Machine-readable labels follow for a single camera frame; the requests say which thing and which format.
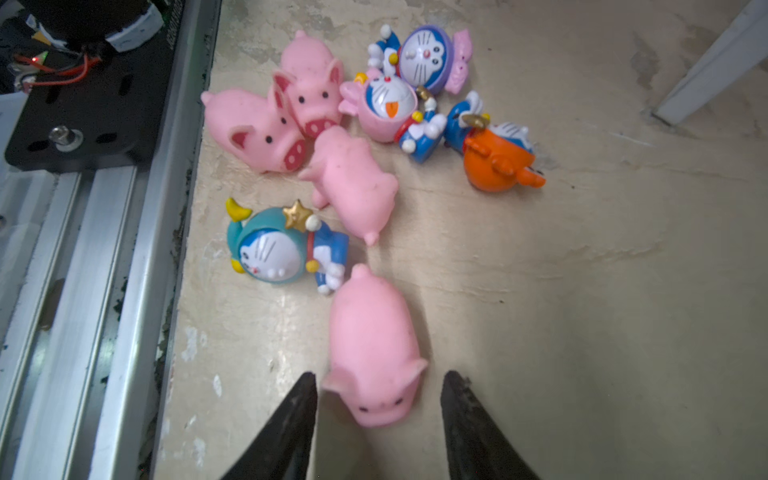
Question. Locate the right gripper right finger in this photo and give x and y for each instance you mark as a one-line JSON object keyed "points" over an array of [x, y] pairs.
{"points": [[476, 447]]}

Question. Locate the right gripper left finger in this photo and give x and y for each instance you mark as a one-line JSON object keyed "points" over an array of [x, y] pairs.
{"points": [[281, 450]]}

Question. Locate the pink rubber pig toy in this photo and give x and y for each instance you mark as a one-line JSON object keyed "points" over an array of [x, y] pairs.
{"points": [[374, 354], [346, 176], [309, 77], [256, 129]]}

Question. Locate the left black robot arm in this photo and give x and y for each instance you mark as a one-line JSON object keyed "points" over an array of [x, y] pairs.
{"points": [[123, 24]]}

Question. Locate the white two-tier metal shelf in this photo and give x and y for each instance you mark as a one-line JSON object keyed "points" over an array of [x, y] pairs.
{"points": [[742, 46]]}

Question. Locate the teal hooded Doraemon figure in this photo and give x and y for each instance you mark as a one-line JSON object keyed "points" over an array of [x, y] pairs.
{"points": [[280, 244]]}

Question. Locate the orange crab Doraemon figure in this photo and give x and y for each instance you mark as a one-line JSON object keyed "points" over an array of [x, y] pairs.
{"points": [[496, 157]]}

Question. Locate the pink hooded Doraemon figure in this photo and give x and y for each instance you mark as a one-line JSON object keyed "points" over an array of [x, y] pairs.
{"points": [[391, 111]]}

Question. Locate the purple hooded Doraemon figure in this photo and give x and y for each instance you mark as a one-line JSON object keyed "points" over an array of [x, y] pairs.
{"points": [[428, 57]]}

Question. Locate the aluminium front rail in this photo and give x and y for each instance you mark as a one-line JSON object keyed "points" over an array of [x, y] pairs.
{"points": [[85, 353]]}

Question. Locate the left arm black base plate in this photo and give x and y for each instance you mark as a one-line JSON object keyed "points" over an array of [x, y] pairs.
{"points": [[93, 108]]}

